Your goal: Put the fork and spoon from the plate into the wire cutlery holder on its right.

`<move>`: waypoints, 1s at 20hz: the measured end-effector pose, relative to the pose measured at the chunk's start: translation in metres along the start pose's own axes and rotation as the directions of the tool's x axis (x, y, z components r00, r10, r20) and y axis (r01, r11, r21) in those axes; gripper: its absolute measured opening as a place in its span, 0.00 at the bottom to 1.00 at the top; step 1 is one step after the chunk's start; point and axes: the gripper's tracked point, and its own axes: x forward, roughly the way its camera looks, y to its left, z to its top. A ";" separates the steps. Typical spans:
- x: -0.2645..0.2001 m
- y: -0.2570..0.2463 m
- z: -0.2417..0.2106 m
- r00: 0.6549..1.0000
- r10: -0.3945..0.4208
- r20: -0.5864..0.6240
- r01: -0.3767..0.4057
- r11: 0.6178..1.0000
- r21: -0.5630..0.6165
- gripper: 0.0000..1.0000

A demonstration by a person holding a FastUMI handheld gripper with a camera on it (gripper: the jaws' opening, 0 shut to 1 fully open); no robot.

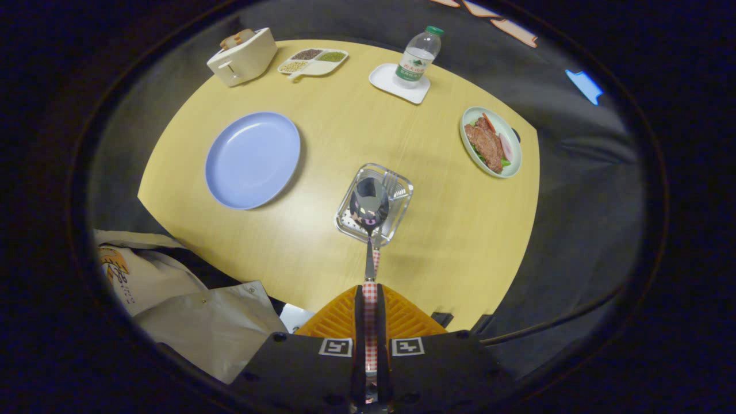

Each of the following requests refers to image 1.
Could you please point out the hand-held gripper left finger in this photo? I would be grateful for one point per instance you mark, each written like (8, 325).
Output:
(359, 322)

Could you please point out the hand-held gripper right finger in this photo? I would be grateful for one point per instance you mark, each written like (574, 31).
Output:
(381, 322)

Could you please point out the metal cutlery holder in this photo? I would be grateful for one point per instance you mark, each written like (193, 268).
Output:
(348, 221)

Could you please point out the white divided dish with beans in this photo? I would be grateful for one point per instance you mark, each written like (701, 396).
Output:
(319, 66)

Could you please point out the cream toaster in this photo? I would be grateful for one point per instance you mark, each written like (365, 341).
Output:
(247, 60)

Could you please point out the white square coaster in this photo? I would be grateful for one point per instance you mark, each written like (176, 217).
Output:
(382, 77)

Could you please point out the pale green plate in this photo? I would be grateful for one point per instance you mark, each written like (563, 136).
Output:
(512, 135)

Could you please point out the blue plate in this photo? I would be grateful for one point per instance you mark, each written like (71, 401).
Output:
(253, 161)

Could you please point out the clear water bottle green cap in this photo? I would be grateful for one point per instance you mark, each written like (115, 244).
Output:
(415, 60)

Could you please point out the grilled meat slices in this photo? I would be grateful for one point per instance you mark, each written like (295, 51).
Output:
(486, 146)

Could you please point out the toast slice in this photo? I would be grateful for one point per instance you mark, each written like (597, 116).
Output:
(244, 34)
(230, 42)

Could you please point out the person's white printed shirt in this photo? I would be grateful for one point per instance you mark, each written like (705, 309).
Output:
(155, 276)

